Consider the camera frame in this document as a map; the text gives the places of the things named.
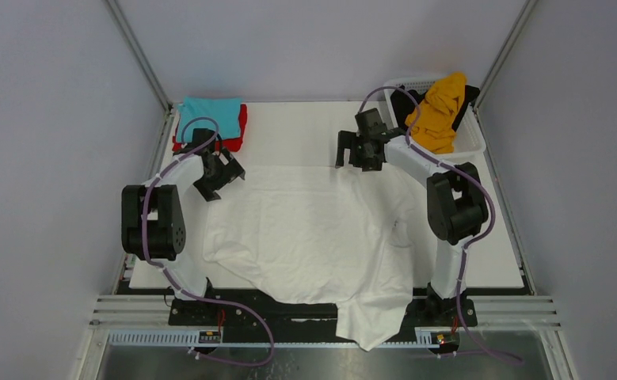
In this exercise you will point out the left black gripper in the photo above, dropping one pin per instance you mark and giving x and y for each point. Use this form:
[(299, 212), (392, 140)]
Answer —
[(230, 171)]

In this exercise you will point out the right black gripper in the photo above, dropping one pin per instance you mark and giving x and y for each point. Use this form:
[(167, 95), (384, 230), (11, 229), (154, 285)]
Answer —
[(354, 143)]

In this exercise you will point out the white t shirt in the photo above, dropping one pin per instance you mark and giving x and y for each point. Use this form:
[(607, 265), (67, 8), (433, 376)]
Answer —
[(310, 235)]

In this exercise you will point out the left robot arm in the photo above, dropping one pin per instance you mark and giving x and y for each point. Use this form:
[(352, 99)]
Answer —
[(154, 215)]

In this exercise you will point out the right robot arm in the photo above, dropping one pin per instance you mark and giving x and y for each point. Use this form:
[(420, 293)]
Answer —
[(459, 209)]

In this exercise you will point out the folded cyan t shirt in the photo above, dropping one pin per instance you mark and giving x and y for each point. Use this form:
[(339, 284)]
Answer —
[(208, 118)]

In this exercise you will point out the black t shirt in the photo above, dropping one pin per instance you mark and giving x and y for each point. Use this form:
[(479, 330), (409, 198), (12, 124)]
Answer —
[(403, 106)]

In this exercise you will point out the yellow t shirt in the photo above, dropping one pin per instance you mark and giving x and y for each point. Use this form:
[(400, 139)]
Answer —
[(430, 123)]

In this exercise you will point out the white plastic basket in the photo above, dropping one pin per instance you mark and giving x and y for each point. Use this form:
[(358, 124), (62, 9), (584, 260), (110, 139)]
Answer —
[(469, 141)]

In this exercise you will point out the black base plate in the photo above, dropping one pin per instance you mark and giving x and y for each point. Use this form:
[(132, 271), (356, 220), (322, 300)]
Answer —
[(299, 323)]

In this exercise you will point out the left metal frame post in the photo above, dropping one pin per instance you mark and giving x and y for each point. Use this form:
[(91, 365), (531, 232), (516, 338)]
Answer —
[(126, 31)]

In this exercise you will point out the metal frame post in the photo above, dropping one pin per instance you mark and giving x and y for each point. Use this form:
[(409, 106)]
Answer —
[(511, 39), (126, 31)]

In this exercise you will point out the white slotted cable duct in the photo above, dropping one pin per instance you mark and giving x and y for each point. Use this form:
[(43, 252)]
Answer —
[(208, 338)]

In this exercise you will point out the right metal frame post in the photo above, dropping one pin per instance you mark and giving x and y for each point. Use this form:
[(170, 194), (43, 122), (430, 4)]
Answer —
[(511, 39)]

